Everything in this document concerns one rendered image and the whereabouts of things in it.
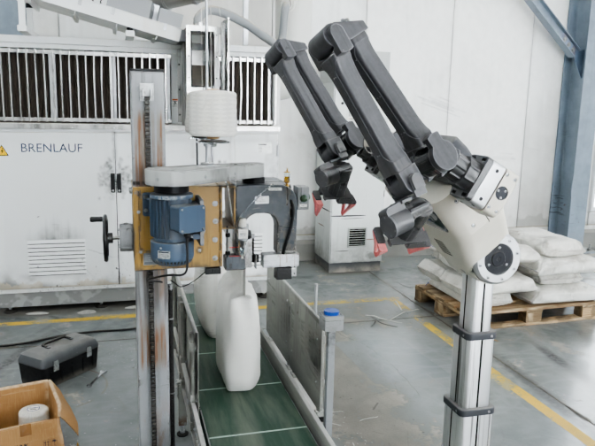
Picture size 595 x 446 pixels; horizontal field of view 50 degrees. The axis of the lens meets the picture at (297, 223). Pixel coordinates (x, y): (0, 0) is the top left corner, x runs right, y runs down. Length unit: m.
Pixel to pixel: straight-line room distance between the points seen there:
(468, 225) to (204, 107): 0.95
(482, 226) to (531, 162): 6.07
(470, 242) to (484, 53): 5.74
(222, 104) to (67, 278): 3.31
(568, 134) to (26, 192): 5.85
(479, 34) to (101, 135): 4.29
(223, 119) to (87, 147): 2.99
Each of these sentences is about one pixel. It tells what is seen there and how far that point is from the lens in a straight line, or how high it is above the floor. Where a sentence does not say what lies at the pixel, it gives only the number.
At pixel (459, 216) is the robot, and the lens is 1.79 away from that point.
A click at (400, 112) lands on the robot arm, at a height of 1.63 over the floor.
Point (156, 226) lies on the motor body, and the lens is 2.23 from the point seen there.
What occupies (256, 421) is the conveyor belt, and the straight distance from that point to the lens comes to 2.68.
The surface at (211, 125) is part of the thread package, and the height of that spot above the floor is 1.57.
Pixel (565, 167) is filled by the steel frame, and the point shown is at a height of 0.99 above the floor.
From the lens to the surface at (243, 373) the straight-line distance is 2.87.
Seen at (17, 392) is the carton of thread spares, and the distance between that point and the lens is 3.54.
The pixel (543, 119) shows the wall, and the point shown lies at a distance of 7.93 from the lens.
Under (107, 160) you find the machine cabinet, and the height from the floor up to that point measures 1.19.
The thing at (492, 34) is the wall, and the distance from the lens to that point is 7.55.
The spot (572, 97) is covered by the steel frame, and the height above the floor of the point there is 1.79.
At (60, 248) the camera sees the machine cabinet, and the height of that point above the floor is 0.52.
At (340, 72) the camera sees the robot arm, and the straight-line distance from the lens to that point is 1.49.
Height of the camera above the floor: 1.64
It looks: 11 degrees down
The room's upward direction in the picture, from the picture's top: 1 degrees clockwise
